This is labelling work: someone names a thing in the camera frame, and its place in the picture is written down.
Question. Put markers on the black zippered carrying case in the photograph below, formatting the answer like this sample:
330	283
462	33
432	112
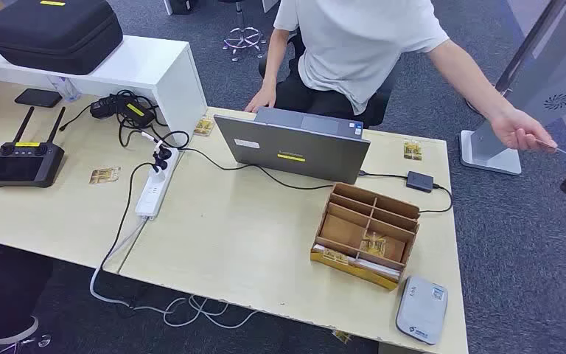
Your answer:
48	34

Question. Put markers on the grey kiosk stand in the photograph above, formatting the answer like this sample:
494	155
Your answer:
546	73

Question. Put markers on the chrome chair base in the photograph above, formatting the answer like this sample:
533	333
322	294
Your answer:
43	340

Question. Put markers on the black remote controller with antennas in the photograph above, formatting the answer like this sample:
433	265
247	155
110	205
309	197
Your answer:
24	166

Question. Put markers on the person's right hand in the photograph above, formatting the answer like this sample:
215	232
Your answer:
262	99

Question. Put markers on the person's left hand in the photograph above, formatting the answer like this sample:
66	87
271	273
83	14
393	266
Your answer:
522	131

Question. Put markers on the black office chair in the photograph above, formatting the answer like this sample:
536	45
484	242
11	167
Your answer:
388	93

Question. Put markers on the white power strip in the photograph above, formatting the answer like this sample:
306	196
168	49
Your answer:
153	195

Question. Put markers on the clear plastic bottle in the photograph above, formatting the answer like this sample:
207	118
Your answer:
65	89

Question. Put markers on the person's right forearm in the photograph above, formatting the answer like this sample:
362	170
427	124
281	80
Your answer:
272	71

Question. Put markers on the black power plugs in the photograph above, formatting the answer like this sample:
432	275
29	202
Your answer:
162	157

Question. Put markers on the grey laptop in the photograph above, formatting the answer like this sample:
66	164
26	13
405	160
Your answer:
302	151

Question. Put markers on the chrome stool base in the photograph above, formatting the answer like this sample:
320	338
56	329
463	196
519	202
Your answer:
244	36

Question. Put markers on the brown cardboard organizer box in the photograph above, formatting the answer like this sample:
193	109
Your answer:
346	229

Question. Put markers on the small dark usb hub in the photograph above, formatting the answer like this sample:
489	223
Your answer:
419	182

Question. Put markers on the person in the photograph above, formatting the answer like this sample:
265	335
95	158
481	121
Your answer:
351	49

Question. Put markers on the black floor unit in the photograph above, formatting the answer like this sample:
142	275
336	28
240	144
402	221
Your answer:
183	6

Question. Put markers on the black smartphone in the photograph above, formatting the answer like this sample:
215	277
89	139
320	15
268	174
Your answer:
38	97

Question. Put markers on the person's left forearm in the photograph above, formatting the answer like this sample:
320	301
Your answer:
478	93

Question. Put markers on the white desk shelf riser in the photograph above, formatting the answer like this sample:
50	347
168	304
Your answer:
141	63

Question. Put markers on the black power adapter yellow label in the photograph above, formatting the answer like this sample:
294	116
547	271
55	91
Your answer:
134	111

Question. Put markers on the stack of white cards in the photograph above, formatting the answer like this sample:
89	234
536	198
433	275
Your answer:
376	268

